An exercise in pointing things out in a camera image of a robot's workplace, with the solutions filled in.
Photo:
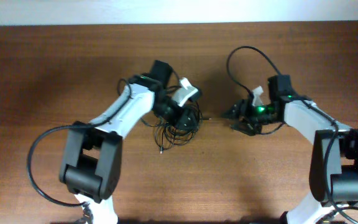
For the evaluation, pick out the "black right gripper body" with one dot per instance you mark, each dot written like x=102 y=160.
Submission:
x=254 y=114

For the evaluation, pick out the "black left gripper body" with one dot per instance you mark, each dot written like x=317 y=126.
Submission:
x=170 y=111

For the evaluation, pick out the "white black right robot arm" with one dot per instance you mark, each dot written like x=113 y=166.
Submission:
x=333 y=177

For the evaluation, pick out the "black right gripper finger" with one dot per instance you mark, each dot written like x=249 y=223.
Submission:
x=247 y=128
x=234 y=112

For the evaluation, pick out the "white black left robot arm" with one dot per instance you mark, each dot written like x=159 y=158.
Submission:
x=92 y=157

